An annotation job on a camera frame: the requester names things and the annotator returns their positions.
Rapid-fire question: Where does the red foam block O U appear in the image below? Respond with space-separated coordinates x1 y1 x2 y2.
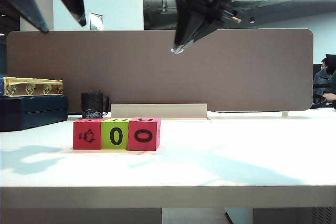
127 118 161 152

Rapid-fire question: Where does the green foam block 0 3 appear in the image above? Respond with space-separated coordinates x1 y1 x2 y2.
101 119 130 150

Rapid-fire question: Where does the red foam block T 4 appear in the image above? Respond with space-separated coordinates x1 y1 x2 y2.
72 119 102 150

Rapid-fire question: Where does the brown desk divider panel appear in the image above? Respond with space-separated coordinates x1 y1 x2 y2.
6 28 315 112

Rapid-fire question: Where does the blue lidded toy box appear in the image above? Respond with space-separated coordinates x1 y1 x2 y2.
0 77 64 97

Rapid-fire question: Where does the black glass mug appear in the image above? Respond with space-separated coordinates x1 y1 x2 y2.
80 92 110 120

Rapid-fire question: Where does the dark blue plastic case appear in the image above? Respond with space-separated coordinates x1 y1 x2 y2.
0 94 69 132

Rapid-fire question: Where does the person in dark clothing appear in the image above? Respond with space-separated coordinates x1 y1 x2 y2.
313 53 336 110

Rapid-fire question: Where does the grey perforated cabinet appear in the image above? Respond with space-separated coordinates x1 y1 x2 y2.
253 207 336 224

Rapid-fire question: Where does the silver wall plate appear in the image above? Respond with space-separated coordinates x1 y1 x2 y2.
89 12 103 31

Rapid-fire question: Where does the beige cable tray flap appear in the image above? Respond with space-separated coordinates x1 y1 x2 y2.
110 103 210 121

